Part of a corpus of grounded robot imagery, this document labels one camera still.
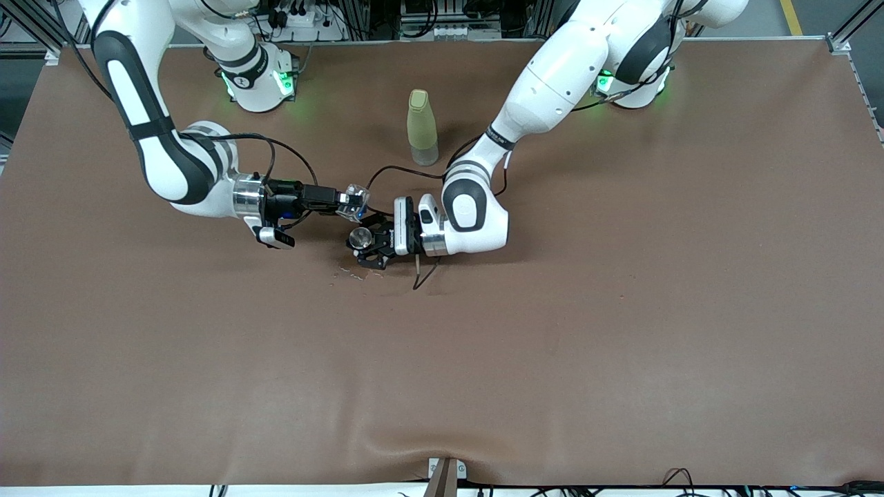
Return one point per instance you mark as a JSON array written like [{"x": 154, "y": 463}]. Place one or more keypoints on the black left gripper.
[{"x": 399, "y": 235}]

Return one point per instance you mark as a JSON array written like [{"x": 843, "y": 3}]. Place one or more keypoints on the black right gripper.
[{"x": 284, "y": 195}]

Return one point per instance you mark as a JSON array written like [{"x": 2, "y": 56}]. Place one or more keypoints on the steel shaker cup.
[{"x": 359, "y": 239}]

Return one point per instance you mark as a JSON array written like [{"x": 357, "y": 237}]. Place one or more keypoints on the clear glass measuring cup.
[{"x": 353, "y": 201}]

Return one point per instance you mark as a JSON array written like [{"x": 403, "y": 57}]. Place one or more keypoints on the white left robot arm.
[{"x": 552, "y": 83}]

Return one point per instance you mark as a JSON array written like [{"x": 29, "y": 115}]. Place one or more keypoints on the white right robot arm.
[{"x": 148, "y": 90}]

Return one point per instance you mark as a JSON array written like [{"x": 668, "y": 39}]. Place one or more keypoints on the brown liquid puddle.
[{"x": 356, "y": 275}]

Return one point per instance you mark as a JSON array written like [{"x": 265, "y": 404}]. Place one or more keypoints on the yellow-green plastic bottle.
[{"x": 422, "y": 124}]

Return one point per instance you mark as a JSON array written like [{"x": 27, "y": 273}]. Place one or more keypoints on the brown table mat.
[{"x": 442, "y": 379}]

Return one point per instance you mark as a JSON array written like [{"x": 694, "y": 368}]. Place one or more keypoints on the white power strip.
[{"x": 307, "y": 24}]

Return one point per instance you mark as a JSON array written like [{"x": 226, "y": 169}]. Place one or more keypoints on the white socket bar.
[{"x": 463, "y": 32}]

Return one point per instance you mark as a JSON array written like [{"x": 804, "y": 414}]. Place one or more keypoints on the brown angled bar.
[{"x": 443, "y": 483}]

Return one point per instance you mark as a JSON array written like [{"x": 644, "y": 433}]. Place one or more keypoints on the grey metal edge bracket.
[{"x": 461, "y": 469}]

